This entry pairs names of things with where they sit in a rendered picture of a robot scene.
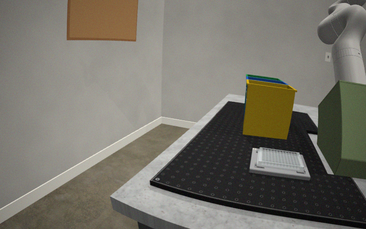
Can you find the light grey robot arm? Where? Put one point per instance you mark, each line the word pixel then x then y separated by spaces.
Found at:
pixel 345 28

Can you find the yellow open-top bin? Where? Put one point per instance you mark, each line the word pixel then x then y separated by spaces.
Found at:
pixel 268 109

